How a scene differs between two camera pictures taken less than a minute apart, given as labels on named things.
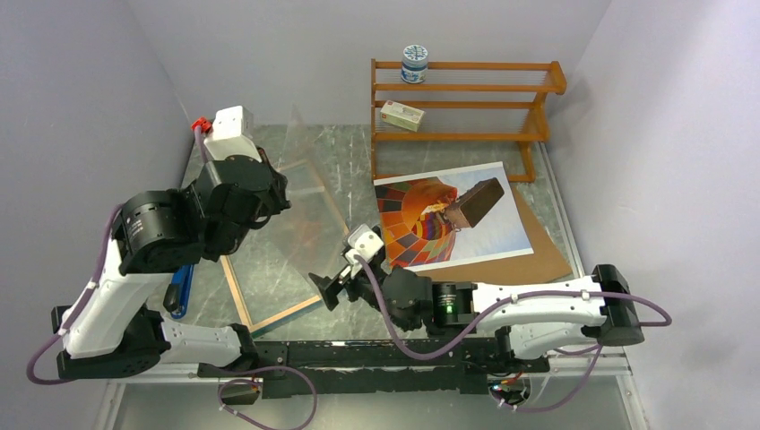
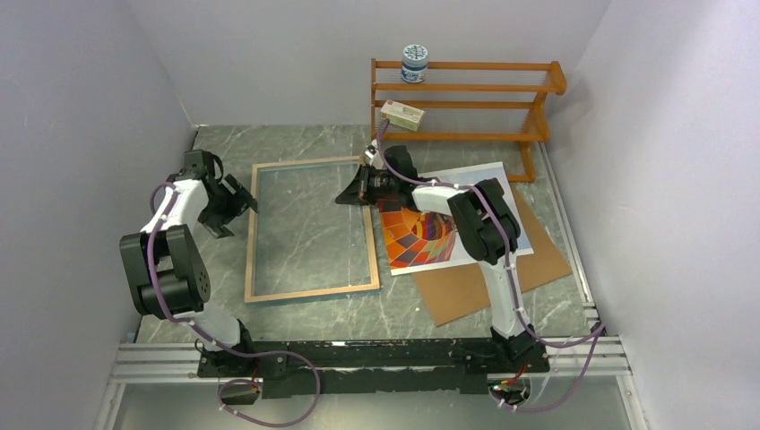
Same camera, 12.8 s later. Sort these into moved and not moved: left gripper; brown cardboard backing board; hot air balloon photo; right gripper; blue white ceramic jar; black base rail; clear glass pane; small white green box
Moved: left gripper; right gripper; clear glass pane
Not moved: small white green box; blue white ceramic jar; brown cardboard backing board; hot air balloon photo; black base rail
